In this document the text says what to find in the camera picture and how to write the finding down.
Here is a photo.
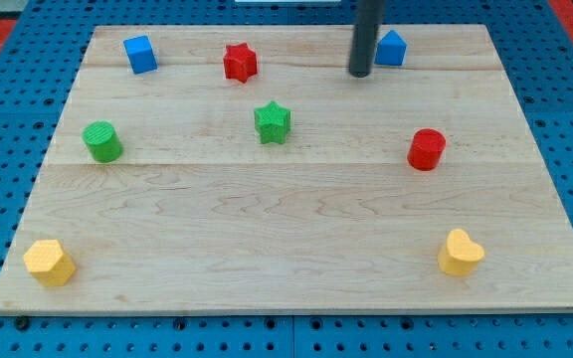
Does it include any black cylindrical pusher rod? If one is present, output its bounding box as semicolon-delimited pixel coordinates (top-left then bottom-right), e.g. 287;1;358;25
348;0;386;78

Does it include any red star block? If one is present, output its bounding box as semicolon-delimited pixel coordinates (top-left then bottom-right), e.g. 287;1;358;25
223;43;258;83

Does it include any green star block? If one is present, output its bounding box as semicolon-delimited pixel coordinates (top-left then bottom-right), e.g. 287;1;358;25
254;100;291;144

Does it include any blue cube block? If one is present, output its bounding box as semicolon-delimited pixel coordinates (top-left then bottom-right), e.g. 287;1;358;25
123;35;158;75

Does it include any blue triangular prism block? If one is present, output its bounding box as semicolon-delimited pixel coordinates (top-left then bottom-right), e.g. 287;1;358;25
374;30;407;66

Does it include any red cylinder block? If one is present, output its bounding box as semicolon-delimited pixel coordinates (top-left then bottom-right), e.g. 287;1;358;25
407;128;447;171

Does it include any wooden board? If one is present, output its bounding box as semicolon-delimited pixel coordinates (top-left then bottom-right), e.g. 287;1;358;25
0;25;573;316

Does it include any yellow heart block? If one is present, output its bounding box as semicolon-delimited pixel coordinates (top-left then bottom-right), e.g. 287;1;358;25
437;229;485;276

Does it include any green cylinder block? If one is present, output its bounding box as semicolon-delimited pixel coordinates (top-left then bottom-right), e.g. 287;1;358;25
82;121;123;163

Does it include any yellow hexagon block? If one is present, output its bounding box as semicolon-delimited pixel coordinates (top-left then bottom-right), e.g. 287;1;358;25
23;239;77;287

